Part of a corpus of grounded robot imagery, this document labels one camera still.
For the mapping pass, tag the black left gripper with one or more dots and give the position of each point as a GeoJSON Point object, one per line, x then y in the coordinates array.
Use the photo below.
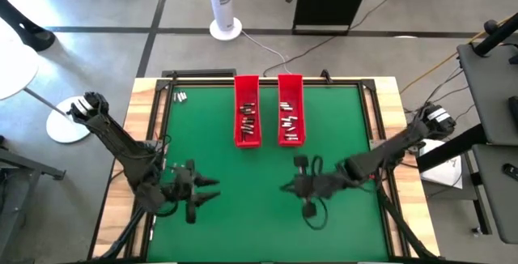
{"type": "Point", "coordinates": [182, 189]}

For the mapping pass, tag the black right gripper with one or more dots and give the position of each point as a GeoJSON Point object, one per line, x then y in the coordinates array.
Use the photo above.
{"type": "Point", "coordinates": [319, 185]}

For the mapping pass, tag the red plastic bin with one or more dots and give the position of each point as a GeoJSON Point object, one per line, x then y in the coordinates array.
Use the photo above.
{"type": "Point", "coordinates": [247, 90]}
{"type": "Point", "coordinates": [297, 94]}

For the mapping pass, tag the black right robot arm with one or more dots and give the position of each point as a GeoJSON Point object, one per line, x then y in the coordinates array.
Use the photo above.
{"type": "Point", "coordinates": [384, 150]}

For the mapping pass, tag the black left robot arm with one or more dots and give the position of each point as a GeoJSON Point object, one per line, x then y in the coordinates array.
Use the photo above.
{"type": "Point", "coordinates": [121, 150]}

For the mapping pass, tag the green table mat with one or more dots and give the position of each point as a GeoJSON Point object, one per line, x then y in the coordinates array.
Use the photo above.
{"type": "Point", "coordinates": [263, 235]}

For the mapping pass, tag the white cardboard box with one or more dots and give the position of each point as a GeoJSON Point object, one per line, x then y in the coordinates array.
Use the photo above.
{"type": "Point", "coordinates": [441, 167]}

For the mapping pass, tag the grey metal table leg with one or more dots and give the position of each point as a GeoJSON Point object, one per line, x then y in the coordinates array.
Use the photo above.
{"type": "Point", "coordinates": [24, 163]}

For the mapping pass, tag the black partition panel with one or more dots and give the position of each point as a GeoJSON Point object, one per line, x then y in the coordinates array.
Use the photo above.
{"type": "Point", "coordinates": [332, 1]}

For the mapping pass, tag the black remote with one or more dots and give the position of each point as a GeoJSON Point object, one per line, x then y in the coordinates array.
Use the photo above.
{"type": "Point", "coordinates": [510, 171]}

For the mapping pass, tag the grey standing desk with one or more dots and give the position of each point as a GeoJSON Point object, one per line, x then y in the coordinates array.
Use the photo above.
{"type": "Point", "coordinates": [493, 94]}

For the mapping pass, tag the black curved stand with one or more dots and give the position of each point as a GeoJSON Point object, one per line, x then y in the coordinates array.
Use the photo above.
{"type": "Point", "coordinates": [28, 29]}

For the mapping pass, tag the black monitor pole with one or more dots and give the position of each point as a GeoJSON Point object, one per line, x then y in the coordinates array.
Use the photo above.
{"type": "Point", "coordinates": [495, 33]}

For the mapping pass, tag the silver mounting bracket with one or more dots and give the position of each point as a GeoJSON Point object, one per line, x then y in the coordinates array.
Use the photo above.
{"type": "Point", "coordinates": [374, 146]}

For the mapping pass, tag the black aluminium table frame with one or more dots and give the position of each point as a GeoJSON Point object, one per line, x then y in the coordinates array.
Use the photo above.
{"type": "Point", "coordinates": [202, 82]}

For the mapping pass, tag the white round pedestal table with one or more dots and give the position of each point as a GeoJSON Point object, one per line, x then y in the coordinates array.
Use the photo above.
{"type": "Point", "coordinates": [16, 69]}

